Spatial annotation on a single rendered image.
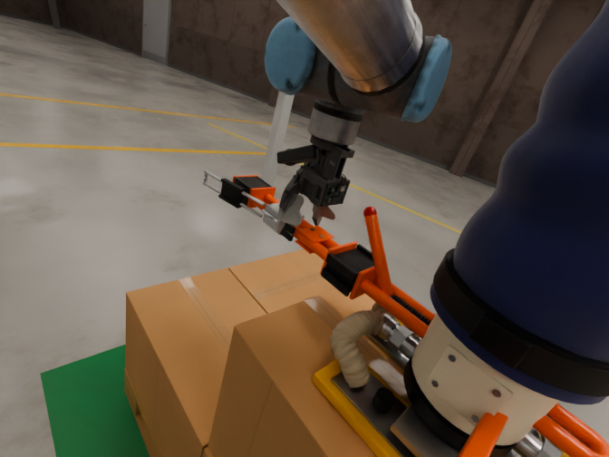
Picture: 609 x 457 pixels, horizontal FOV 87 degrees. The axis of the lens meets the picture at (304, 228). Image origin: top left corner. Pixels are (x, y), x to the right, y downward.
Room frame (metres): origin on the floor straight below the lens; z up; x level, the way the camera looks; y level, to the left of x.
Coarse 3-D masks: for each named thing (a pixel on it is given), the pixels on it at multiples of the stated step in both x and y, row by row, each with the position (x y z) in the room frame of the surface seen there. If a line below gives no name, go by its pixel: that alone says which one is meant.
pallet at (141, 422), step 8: (128, 376) 0.78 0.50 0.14; (128, 384) 0.78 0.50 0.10; (128, 392) 0.78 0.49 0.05; (128, 400) 0.78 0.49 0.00; (136, 400) 0.72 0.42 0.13; (136, 408) 0.72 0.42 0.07; (136, 416) 0.72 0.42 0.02; (144, 416) 0.66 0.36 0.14; (144, 424) 0.70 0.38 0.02; (144, 432) 0.67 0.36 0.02; (144, 440) 0.65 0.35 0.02; (152, 440) 0.60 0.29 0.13; (152, 448) 0.63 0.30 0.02; (152, 456) 0.61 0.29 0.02; (160, 456) 0.56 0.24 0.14
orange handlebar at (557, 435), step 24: (312, 240) 0.56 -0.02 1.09; (360, 288) 0.47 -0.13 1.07; (408, 312) 0.42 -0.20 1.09; (552, 408) 0.31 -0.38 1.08; (480, 432) 0.24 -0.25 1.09; (552, 432) 0.28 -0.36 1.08; (576, 432) 0.29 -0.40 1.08; (480, 456) 0.22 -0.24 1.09; (576, 456) 0.26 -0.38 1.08; (600, 456) 0.26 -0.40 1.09
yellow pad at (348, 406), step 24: (336, 360) 0.40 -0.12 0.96; (336, 384) 0.35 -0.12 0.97; (384, 384) 0.38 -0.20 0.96; (336, 408) 0.32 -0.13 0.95; (360, 408) 0.32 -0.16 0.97; (384, 408) 0.32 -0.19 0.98; (360, 432) 0.29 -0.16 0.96; (384, 432) 0.29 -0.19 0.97; (384, 456) 0.27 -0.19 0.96; (408, 456) 0.27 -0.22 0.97
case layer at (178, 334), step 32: (288, 256) 1.34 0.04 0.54; (160, 288) 0.88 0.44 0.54; (192, 288) 0.92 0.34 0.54; (224, 288) 0.97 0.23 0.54; (256, 288) 1.03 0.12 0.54; (288, 288) 1.09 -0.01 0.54; (320, 288) 1.16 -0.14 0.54; (128, 320) 0.79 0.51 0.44; (160, 320) 0.74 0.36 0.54; (192, 320) 0.78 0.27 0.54; (224, 320) 0.82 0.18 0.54; (128, 352) 0.79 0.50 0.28; (160, 352) 0.63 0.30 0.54; (192, 352) 0.66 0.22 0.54; (224, 352) 0.69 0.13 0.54; (160, 384) 0.59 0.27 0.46; (192, 384) 0.56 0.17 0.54; (160, 416) 0.58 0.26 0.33; (192, 416) 0.48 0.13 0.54; (160, 448) 0.56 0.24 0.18; (192, 448) 0.45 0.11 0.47
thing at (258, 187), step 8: (240, 176) 0.76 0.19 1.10; (248, 176) 0.78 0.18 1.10; (256, 176) 0.79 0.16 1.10; (240, 184) 0.73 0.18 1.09; (248, 184) 0.72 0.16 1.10; (256, 184) 0.74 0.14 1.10; (264, 184) 0.75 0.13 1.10; (248, 192) 0.70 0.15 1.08; (256, 192) 0.71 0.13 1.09; (264, 192) 0.73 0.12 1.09; (272, 192) 0.75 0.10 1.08; (248, 200) 0.70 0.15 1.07; (264, 200) 0.73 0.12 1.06
